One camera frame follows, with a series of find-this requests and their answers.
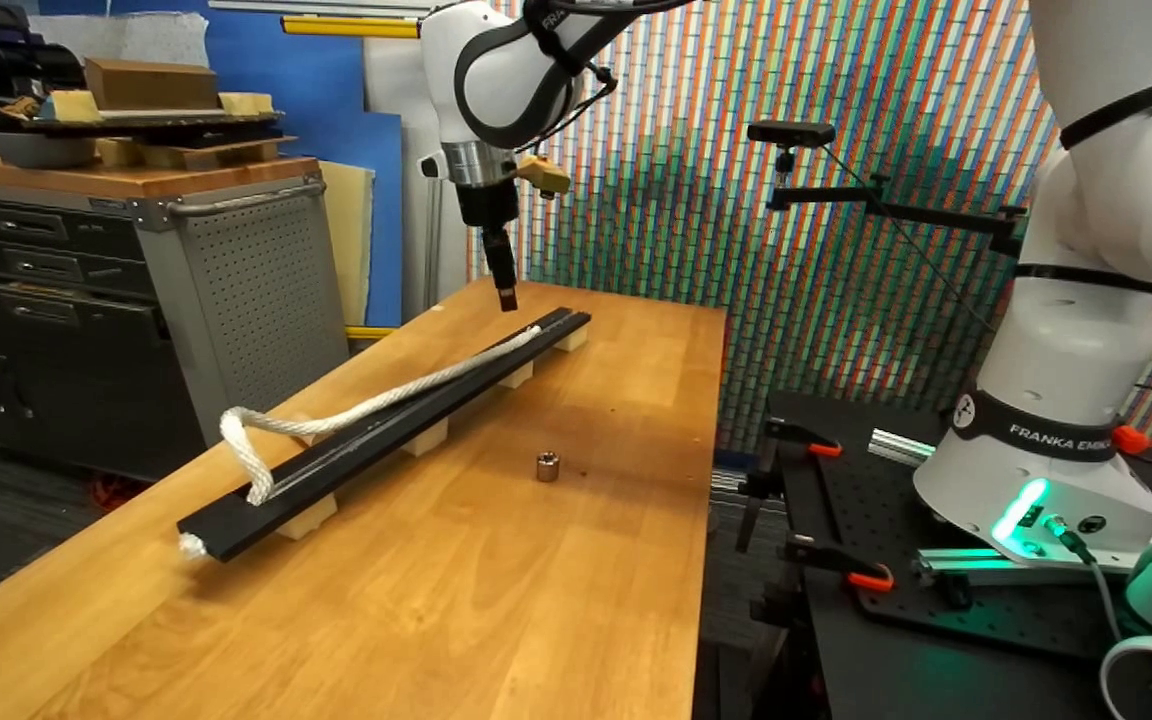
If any wrist camera mount block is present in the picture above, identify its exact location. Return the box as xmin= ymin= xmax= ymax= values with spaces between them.
xmin=514 ymin=150 xmax=574 ymax=203

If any grey cable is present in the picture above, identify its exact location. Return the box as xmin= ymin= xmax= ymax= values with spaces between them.
xmin=1048 ymin=512 xmax=1127 ymax=644

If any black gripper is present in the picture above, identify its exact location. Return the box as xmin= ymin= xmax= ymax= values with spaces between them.
xmin=452 ymin=175 xmax=522 ymax=315

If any grey metal pole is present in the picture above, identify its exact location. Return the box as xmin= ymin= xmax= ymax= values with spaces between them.
xmin=418 ymin=175 xmax=447 ymax=312

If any black flat tray stack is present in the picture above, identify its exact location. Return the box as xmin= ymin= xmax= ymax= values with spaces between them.
xmin=0 ymin=110 xmax=296 ymax=173

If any long black rail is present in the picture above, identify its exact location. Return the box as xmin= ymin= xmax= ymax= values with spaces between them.
xmin=173 ymin=304 xmax=594 ymax=563

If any white rope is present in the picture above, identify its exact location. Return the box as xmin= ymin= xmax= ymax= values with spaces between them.
xmin=173 ymin=323 xmax=546 ymax=560

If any grey perforated tool cabinet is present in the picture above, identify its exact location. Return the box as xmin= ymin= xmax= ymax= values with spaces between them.
xmin=0 ymin=156 xmax=353 ymax=483

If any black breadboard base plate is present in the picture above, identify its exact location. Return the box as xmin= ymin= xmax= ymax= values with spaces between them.
xmin=759 ymin=388 xmax=1152 ymax=720

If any blue board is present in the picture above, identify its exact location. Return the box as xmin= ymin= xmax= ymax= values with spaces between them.
xmin=33 ymin=0 xmax=409 ymax=333

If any beige board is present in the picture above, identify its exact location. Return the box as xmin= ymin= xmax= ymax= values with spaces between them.
xmin=314 ymin=156 xmax=379 ymax=333

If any orange handled clamp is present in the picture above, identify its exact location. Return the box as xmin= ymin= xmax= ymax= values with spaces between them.
xmin=789 ymin=532 xmax=898 ymax=599
xmin=759 ymin=417 xmax=847 ymax=466

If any black stereo camera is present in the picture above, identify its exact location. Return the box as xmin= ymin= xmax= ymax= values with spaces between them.
xmin=743 ymin=119 xmax=841 ymax=153

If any aluminium extrusion bar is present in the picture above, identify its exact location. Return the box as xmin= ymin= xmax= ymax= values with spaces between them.
xmin=916 ymin=539 xmax=1147 ymax=580

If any tan foam block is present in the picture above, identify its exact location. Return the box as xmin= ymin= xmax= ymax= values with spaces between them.
xmin=216 ymin=90 xmax=276 ymax=119
xmin=46 ymin=85 xmax=103 ymax=130

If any silver metal bracket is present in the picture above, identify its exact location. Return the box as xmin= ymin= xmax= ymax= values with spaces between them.
xmin=866 ymin=425 xmax=942 ymax=471

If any wooden box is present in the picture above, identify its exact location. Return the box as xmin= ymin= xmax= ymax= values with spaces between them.
xmin=77 ymin=57 xmax=227 ymax=114

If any yellow bar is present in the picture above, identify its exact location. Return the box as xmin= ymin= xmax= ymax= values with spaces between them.
xmin=276 ymin=13 xmax=427 ymax=45

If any black tool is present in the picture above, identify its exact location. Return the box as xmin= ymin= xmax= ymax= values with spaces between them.
xmin=0 ymin=5 xmax=86 ymax=100

